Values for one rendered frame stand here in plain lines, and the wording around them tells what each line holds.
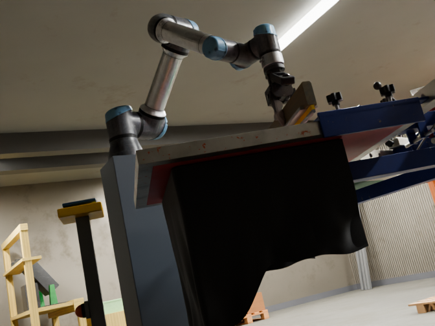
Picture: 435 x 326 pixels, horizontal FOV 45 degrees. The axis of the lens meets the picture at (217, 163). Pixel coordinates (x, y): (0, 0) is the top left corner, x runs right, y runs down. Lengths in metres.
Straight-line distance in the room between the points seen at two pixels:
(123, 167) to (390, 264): 9.94
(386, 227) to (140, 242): 9.79
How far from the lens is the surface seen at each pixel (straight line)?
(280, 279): 11.29
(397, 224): 11.34
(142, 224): 2.01
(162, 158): 1.29
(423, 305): 5.60
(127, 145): 2.11
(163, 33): 1.99
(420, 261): 11.14
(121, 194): 2.02
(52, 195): 9.79
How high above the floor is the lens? 0.62
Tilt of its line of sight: 13 degrees up
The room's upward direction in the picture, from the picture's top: 13 degrees counter-clockwise
